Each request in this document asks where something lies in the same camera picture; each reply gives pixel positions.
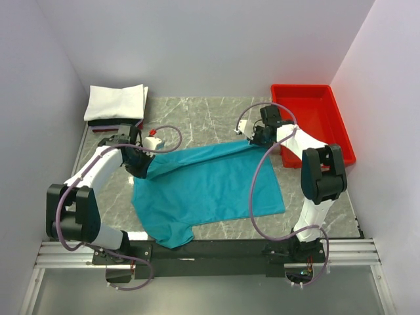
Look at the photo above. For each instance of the teal t shirt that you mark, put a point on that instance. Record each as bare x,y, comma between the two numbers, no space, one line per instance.
203,185

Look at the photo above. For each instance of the black folded t shirt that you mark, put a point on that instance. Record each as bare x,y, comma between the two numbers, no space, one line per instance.
113,121

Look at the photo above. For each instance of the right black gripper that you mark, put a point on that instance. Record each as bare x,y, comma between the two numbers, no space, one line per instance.
254,141

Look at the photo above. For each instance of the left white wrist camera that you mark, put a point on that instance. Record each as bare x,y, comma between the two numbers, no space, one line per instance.
152,143

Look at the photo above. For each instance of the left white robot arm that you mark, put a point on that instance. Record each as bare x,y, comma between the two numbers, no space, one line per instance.
72,211

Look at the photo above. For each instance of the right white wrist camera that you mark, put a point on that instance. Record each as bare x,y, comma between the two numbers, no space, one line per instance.
245,128

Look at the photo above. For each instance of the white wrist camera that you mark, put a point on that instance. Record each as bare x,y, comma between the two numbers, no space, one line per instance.
152,143
245,128

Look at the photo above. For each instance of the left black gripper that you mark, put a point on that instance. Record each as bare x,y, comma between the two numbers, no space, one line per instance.
141,172

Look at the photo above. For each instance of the white folded t shirt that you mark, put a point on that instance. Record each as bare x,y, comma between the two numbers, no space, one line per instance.
111,103

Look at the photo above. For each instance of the red plastic bin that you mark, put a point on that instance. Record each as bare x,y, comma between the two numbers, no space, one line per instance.
317,114

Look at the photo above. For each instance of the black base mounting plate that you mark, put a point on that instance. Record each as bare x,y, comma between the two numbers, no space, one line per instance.
211,258

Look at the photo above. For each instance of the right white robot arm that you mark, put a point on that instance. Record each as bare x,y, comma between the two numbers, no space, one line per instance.
323,175

